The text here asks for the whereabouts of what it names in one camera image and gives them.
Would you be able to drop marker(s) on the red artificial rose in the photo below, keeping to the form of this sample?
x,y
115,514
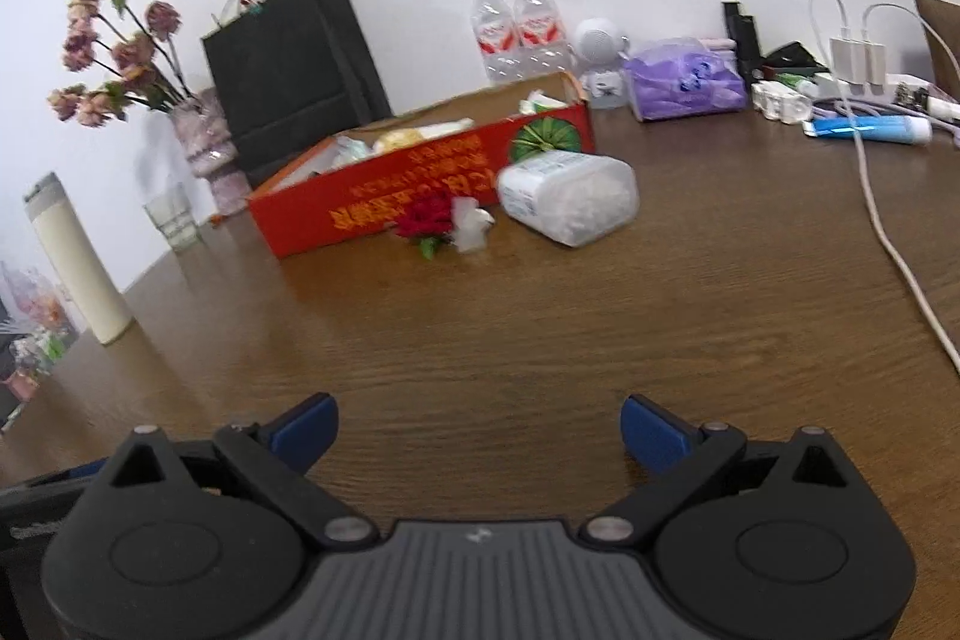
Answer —
x,y
424,220

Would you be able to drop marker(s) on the tall black device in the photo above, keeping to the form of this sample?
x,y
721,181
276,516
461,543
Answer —
x,y
744,40

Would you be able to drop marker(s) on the clear drinking glass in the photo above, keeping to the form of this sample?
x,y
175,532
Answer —
x,y
172,224

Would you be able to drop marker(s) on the flat black case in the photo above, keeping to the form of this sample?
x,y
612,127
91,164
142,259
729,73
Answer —
x,y
791,57

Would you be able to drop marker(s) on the clear cotton swab jar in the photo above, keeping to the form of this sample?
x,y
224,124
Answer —
x,y
570,197

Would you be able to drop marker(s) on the pink patterned vase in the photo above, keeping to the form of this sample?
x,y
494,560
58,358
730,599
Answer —
x,y
210,153

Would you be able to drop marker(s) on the blue toothpaste tube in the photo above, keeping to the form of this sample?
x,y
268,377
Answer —
x,y
877,130

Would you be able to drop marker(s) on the white and green packet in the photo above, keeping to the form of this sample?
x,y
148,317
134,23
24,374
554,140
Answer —
x,y
351,149

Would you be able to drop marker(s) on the brown cardboard piece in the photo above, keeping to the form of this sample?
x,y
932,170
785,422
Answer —
x,y
941,40

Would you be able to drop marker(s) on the small white bottles pack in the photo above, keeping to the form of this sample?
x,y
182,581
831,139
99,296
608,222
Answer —
x,y
780,104

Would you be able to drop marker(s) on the red label water bottle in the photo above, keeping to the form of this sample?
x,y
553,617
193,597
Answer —
x,y
495,36
538,29

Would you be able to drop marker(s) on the black paper bag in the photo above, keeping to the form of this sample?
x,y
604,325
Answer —
x,y
277,78
356,40

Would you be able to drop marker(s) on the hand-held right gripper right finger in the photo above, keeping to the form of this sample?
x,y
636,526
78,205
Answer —
x,y
652,434

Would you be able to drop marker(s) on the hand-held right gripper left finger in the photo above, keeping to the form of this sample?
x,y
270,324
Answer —
x,y
304,430

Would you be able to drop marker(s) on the purple tissue pack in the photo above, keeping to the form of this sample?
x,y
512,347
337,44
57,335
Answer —
x,y
686,85

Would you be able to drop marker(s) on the colourful clutter pile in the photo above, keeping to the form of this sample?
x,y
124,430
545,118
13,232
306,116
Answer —
x,y
34,325

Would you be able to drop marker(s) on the small white plastic item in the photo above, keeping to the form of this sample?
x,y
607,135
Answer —
x,y
471,224

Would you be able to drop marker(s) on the red cardboard box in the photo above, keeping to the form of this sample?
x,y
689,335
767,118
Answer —
x,y
420,190

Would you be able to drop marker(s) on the white power strip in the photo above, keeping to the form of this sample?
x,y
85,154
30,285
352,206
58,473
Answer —
x,y
926,96

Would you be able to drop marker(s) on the cream thermos bottle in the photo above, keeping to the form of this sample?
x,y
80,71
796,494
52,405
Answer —
x,y
79,265

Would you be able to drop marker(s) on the white charger block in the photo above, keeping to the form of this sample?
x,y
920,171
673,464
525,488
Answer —
x,y
859,59

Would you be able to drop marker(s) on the dried pink flowers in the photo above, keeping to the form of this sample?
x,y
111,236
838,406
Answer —
x,y
135,51

